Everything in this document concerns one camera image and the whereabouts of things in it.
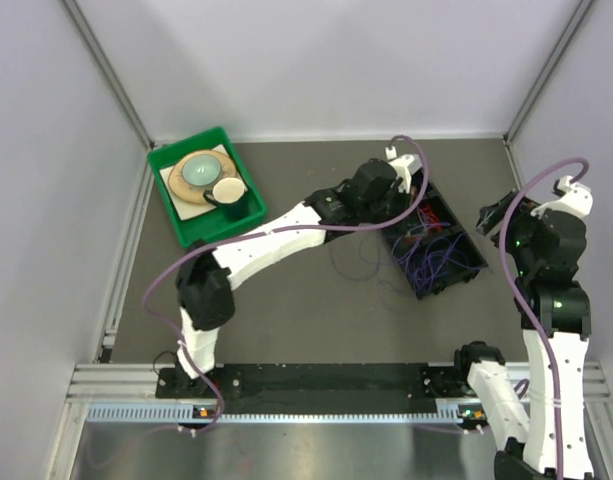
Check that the green plastic bin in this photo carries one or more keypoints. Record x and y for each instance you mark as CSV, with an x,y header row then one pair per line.
x,y
213,225

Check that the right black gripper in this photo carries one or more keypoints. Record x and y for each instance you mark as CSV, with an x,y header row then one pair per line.
x,y
522,212

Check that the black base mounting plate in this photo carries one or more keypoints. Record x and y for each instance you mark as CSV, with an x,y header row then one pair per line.
x,y
417,380

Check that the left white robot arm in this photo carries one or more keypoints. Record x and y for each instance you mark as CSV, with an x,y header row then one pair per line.
x,y
206,284

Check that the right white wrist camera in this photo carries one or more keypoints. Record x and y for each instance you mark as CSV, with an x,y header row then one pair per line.
x,y
572,197

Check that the black three-compartment tray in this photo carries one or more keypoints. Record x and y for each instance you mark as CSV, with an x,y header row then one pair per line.
x,y
432,248

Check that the dark green mug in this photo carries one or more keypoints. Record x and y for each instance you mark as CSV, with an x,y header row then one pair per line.
x,y
229,196

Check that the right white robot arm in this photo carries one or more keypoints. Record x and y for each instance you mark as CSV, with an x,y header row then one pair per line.
x,y
544,439

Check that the slotted grey cable duct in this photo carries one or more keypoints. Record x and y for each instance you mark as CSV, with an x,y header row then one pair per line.
x,y
190,414

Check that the white square board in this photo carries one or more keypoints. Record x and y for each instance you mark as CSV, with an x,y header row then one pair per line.
x,y
185,210

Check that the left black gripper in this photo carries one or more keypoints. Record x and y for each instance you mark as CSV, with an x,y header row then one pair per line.
x,y
405,199

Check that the wooden round plate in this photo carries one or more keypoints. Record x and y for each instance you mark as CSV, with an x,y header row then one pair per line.
x,y
181,189

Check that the light teal bowl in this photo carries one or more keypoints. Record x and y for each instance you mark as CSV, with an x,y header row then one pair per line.
x,y
201,169

